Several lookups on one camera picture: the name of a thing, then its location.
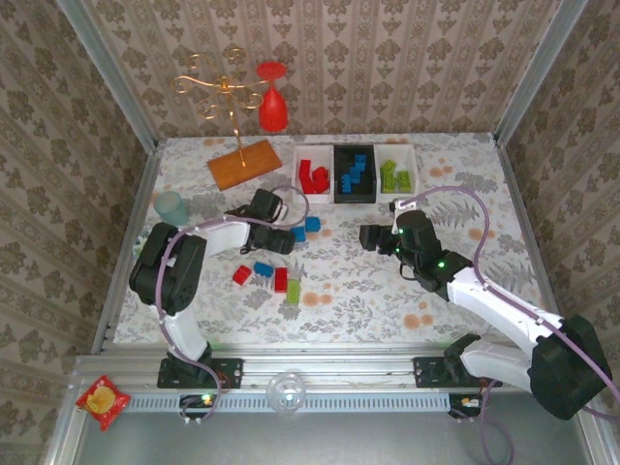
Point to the blue lego brick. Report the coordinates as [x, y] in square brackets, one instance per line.
[313, 224]
[345, 183]
[263, 269]
[360, 162]
[356, 175]
[299, 234]

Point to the frosted teal plastic cup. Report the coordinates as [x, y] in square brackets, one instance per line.
[170, 208]

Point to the green lego brick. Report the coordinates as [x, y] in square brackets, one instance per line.
[292, 291]
[387, 174]
[404, 180]
[390, 167]

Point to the small red lego brick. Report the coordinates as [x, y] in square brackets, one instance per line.
[241, 275]

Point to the black plastic container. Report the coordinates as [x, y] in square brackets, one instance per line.
[355, 194]

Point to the red plastic wine glass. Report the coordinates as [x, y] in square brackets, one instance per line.
[271, 109]

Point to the long red lego brick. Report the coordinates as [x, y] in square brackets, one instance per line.
[280, 279]

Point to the white container with red legos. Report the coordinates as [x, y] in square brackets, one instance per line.
[315, 196]

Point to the clear round dome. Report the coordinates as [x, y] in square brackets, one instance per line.
[287, 392]

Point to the aluminium front rail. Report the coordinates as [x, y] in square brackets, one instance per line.
[315, 370]

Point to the aluminium side rail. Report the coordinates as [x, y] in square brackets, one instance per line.
[131, 232]
[525, 218]

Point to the wooden rack base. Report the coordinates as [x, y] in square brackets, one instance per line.
[244, 167]

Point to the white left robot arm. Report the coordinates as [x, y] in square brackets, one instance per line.
[174, 276]

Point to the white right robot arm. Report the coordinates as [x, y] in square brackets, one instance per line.
[508, 310]

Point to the red snack packet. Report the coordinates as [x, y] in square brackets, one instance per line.
[102, 402]

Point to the white container with green legos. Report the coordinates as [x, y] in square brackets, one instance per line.
[404, 157]

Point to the aluminium frame post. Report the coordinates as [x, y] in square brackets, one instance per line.
[537, 72]
[111, 72]

